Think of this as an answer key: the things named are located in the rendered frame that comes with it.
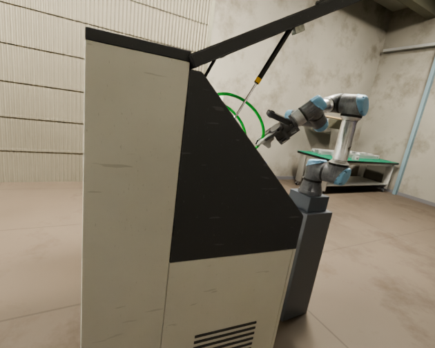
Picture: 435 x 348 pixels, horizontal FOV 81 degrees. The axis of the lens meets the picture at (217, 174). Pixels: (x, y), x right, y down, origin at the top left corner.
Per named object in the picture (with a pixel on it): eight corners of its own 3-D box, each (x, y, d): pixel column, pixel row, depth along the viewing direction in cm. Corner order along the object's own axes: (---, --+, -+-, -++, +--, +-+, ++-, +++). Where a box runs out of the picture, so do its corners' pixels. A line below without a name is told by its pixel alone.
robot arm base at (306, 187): (308, 188, 182) (311, 175, 180) (326, 196, 169) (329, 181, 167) (293, 189, 174) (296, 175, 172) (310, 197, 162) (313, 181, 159)
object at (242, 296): (265, 384, 134) (296, 249, 115) (152, 424, 110) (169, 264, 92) (215, 293, 196) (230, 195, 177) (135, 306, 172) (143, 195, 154)
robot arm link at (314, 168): (308, 175, 178) (313, 156, 175) (327, 181, 168) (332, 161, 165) (300, 176, 170) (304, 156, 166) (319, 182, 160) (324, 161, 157)
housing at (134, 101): (152, 424, 111) (191, 50, 75) (78, 451, 99) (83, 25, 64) (128, 250, 234) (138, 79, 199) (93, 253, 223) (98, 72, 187)
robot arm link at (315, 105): (330, 110, 119) (325, 99, 113) (309, 125, 122) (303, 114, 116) (321, 101, 124) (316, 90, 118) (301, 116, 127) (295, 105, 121)
